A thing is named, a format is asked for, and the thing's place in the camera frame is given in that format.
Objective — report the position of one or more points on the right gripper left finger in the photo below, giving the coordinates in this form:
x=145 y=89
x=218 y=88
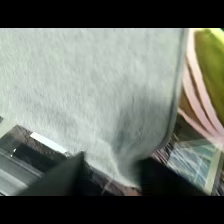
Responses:
x=63 y=180

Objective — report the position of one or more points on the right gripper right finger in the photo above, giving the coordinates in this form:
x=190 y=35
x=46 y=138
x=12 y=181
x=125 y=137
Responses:
x=163 y=180

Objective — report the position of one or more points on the grey garment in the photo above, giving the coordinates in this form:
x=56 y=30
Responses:
x=86 y=90

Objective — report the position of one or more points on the pink garment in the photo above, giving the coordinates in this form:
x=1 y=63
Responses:
x=196 y=103

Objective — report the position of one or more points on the green garment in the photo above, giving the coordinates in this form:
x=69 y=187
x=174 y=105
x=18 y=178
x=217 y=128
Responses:
x=211 y=63

